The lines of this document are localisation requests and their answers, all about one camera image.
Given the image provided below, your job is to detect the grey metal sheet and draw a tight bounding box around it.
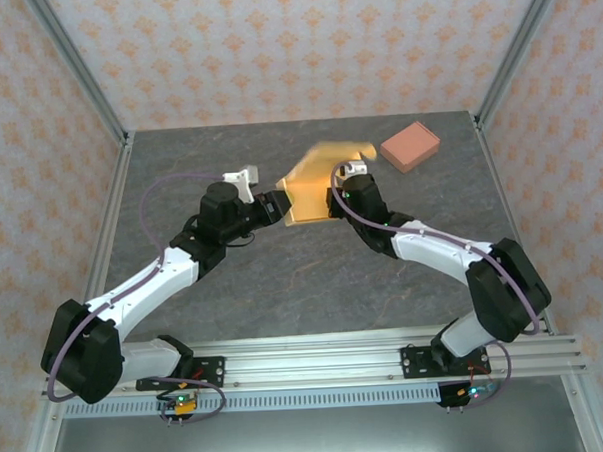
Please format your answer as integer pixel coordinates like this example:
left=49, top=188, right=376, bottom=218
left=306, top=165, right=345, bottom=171
left=42, top=395, right=591, bottom=452

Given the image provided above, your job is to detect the aluminium frame post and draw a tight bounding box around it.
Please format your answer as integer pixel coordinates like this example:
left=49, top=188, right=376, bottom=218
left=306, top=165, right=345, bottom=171
left=23, top=0, right=132, bottom=149
left=469, top=0, right=571, bottom=129

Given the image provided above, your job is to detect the pink paper box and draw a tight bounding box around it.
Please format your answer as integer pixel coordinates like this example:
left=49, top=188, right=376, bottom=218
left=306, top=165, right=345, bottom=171
left=378, top=120, right=443, bottom=175

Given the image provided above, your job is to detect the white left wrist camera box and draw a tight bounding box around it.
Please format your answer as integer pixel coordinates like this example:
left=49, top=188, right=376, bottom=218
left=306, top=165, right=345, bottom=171
left=221, top=162, right=261, bottom=206

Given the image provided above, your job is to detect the small circuit board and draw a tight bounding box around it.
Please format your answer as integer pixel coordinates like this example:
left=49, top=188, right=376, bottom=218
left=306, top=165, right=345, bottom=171
left=456, top=382, right=498, bottom=403
left=158, top=390, right=201, bottom=419

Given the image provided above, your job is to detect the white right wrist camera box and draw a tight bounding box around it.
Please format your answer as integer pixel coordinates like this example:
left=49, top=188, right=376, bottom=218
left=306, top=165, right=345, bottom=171
left=337, top=158, right=371, bottom=179

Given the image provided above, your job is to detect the aluminium mounting rail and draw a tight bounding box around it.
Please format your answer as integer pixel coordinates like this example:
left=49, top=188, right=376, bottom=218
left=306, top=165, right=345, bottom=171
left=39, top=323, right=589, bottom=399

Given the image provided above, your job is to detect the slotted grey cable duct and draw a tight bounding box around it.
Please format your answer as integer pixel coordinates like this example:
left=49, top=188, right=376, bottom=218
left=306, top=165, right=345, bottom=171
left=62, top=379, right=540, bottom=421

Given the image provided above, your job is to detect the aluminium table side rail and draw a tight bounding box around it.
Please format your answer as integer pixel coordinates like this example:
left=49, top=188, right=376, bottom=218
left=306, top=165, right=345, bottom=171
left=471, top=109, right=557, bottom=339
left=54, top=130, right=146, bottom=360

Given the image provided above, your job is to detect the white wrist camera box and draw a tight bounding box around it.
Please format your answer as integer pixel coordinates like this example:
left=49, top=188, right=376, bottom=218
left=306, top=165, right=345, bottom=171
left=337, top=158, right=371, bottom=179
left=221, top=162, right=261, bottom=206

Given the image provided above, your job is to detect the yellow paper box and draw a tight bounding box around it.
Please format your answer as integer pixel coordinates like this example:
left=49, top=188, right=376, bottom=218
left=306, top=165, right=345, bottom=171
left=272, top=138, right=382, bottom=228

